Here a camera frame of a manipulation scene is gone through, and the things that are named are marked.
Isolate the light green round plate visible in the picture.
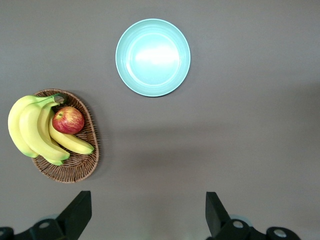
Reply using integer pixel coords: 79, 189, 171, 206
115, 18, 192, 98

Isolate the yellow banana bunch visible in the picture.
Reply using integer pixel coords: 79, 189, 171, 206
7, 93, 95, 167

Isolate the brown table cloth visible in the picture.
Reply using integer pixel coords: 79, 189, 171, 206
0, 0, 320, 240

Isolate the red apple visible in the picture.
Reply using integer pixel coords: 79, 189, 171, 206
52, 106, 86, 135

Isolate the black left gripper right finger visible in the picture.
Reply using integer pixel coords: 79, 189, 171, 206
205, 191, 301, 240

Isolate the brown wicker basket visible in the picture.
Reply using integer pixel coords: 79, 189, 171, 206
31, 88, 100, 184

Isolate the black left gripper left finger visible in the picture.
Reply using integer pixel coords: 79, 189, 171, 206
0, 190, 92, 240

